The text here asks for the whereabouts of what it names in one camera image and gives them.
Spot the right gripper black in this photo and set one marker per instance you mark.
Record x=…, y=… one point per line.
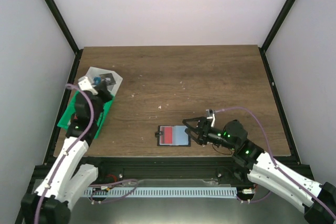
x=203, y=134

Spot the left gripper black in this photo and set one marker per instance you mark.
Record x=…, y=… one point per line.
x=103, y=88

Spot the black leather card holder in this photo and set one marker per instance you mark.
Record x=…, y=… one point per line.
x=180, y=138

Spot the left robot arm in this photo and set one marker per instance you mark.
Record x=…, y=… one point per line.
x=53, y=200

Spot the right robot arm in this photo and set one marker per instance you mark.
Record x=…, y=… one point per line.
x=315, y=200

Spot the blue card in bin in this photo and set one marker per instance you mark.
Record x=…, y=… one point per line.
x=96, y=80

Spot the red card in holder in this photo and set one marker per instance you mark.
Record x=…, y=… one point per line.
x=166, y=135

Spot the white plastic bin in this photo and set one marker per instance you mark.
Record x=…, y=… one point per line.
x=95, y=72

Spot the green plastic bin front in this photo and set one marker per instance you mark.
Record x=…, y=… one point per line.
x=64, y=122

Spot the green plastic bin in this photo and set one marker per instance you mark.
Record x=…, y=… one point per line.
x=64, y=122
x=71, y=106

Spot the green plastic bin middle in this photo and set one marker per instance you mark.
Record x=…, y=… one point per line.
x=71, y=106

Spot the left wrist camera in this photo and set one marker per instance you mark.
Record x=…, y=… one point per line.
x=85, y=84

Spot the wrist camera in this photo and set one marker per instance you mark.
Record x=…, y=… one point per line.
x=210, y=115
x=85, y=84

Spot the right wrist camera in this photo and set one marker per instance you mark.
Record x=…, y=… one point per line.
x=210, y=115

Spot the light blue cable duct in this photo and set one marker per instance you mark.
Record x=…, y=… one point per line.
x=170, y=192

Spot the black aluminium frame rail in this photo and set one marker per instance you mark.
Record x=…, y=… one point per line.
x=221, y=169

